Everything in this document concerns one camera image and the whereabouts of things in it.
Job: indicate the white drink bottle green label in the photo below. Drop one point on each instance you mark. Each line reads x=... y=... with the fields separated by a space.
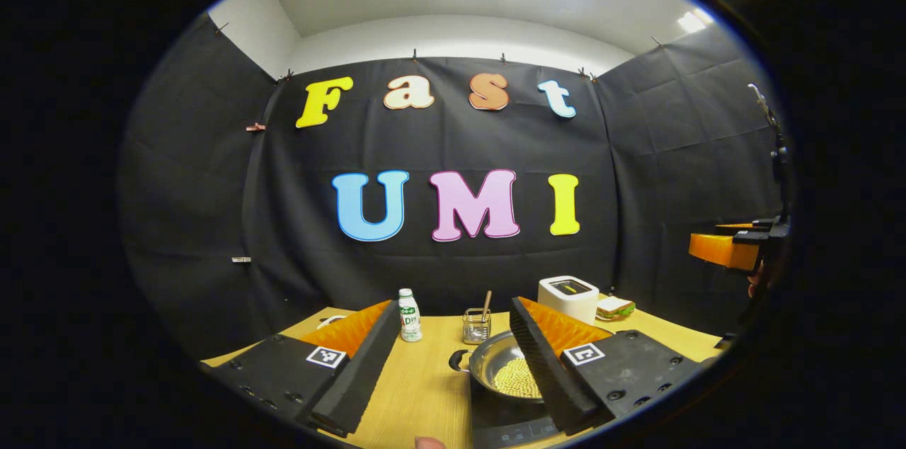
x=410 y=318

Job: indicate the black induction cooktop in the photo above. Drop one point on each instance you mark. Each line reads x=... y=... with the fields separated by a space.
x=502 y=417

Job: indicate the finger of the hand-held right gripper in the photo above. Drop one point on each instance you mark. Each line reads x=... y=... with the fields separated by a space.
x=743 y=227
x=718 y=249

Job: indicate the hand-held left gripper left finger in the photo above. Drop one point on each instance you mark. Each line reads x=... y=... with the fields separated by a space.
x=357 y=378

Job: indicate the white toaster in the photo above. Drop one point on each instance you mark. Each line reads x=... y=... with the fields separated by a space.
x=566 y=297

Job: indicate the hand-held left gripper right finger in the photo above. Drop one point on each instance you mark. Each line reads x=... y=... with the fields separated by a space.
x=548 y=371

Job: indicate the sandwich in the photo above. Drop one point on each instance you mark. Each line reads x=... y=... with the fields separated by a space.
x=614 y=306

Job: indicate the heap of soybeans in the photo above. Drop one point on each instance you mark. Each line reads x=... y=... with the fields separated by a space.
x=517 y=378

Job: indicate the black backdrop cloth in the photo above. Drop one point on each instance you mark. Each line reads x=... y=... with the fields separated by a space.
x=453 y=144

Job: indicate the wooden stick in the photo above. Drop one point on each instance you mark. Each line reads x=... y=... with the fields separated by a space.
x=486 y=302

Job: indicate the white divided tray of grains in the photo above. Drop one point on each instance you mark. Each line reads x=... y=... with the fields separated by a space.
x=329 y=322

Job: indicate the ceiling light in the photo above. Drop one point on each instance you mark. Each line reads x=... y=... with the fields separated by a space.
x=695 y=20

